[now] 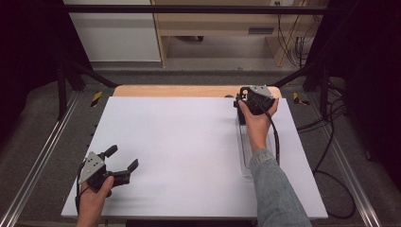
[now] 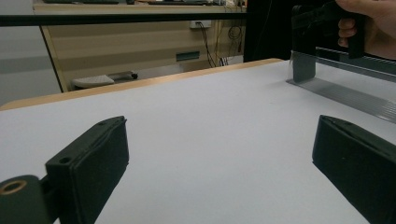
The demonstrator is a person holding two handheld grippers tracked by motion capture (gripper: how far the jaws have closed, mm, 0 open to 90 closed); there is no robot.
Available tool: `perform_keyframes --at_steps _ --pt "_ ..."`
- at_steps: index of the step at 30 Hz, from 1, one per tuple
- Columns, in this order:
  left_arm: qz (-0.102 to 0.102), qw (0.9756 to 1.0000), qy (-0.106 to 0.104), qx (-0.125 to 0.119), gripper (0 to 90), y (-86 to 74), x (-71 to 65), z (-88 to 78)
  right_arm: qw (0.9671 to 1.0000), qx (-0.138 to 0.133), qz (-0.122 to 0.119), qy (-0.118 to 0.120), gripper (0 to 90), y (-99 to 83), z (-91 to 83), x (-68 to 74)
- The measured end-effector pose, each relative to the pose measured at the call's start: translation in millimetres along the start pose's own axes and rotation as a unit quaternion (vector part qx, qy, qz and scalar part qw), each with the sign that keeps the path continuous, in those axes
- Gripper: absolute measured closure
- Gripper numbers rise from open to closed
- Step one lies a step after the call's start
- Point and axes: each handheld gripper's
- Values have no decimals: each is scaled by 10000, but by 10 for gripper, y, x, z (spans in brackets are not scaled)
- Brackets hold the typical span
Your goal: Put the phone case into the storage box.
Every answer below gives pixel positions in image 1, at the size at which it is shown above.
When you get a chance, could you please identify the wooden table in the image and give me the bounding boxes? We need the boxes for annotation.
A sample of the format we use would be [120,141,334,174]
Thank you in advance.
[113,84,283,98]

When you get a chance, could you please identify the person's left hand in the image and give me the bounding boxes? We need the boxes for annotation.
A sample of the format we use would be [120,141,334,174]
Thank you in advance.
[78,175,115,222]

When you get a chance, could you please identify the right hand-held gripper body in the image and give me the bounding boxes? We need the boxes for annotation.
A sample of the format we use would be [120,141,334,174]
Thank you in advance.
[234,84,275,115]

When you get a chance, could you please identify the person's right hand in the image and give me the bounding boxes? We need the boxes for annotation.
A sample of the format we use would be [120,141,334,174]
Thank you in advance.
[238,97,280,154]

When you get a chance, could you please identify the light wooden desk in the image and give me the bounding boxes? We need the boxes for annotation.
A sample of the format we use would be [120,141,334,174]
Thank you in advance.
[150,0,329,68]

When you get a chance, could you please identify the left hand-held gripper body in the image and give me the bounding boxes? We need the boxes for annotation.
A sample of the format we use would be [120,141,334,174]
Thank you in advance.
[78,151,131,192]

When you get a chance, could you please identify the clear plastic packaging box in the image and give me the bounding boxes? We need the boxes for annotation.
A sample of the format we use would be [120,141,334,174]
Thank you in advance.
[235,121,276,180]

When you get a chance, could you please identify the black metal frame stand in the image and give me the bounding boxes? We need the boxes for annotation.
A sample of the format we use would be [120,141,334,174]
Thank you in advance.
[56,59,118,121]
[268,59,331,118]

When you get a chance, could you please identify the grey desk label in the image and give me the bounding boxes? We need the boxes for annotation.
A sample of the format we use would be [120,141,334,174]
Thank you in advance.
[248,26,275,35]

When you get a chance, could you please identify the black floor cables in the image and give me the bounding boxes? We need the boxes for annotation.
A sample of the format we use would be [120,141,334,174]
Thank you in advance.
[296,79,348,174]

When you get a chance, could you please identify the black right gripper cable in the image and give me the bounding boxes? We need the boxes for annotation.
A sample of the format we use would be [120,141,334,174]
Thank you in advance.
[258,100,357,220]

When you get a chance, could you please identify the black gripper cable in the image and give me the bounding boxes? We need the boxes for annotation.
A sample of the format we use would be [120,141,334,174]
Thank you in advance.
[74,160,90,216]
[258,100,357,220]

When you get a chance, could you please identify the hanging cable bundle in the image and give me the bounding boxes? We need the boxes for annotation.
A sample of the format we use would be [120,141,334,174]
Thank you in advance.
[276,13,318,69]

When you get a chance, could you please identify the yellow black hazard tape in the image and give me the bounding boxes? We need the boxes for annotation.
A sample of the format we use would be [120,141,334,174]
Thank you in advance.
[292,92,312,107]
[90,91,104,109]

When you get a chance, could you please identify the white cabinet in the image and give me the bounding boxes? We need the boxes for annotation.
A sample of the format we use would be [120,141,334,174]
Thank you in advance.
[62,0,162,62]

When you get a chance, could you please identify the black horizontal frame bar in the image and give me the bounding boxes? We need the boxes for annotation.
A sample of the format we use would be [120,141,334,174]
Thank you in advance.
[41,4,329,15]

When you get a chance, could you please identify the aluminium floor rail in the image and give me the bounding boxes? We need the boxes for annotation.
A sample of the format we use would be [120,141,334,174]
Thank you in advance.
[0,91,80,227]
[306,94,383,227]

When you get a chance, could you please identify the white table mat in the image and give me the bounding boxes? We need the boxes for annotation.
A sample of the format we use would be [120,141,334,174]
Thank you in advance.
[61,96,329,219]

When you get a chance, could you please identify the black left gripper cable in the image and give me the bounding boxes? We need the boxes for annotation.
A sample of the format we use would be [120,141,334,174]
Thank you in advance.
[74,160,90,216]

